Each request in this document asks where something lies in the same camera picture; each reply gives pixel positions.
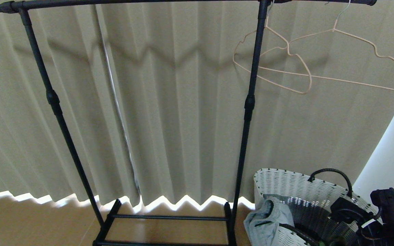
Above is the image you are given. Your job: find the pink clothes hanger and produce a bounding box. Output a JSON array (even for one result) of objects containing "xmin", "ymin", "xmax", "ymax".
[
  {"xmin": 233, "ymin": 3, "xmax": 313, "ymax": 95},
  {"xmin": 288, "ymin": 0, "xmax": 394, "ymax": 92}
]

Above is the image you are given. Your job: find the black clothes rack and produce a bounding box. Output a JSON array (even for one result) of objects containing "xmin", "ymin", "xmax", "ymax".
[{"xmin": 0, "ymin": 0, "xmax": 377, "ymax": 246}]

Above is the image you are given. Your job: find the white laundry basket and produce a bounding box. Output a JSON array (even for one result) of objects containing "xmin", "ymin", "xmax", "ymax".
[{"xmin": 253, "ymin": 168, "xmax": 383, "ymax": 246}]

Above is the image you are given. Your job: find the pale grey garment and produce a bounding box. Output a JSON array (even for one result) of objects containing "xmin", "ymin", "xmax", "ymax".
[{"xmin": 244, "ymin": 197, "xmax": 295, "ymax": 246}]

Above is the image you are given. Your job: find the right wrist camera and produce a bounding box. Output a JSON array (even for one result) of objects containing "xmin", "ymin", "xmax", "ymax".
[{"xmin": 330, "ymin": 196, "xmax": 377, "ymax": 224}]

